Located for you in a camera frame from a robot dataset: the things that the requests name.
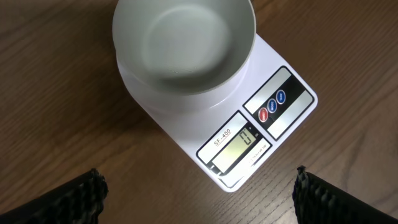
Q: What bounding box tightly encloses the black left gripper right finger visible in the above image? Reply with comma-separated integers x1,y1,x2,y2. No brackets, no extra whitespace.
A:
292,166,397,224

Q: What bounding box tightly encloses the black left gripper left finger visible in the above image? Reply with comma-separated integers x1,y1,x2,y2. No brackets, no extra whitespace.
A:
1,169,109,224

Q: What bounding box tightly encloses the white digital kitchen scale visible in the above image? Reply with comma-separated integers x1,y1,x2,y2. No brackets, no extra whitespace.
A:
119,37,318,192

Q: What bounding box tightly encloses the white round bowl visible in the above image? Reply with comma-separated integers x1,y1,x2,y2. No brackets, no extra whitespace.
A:
113,0,256,95

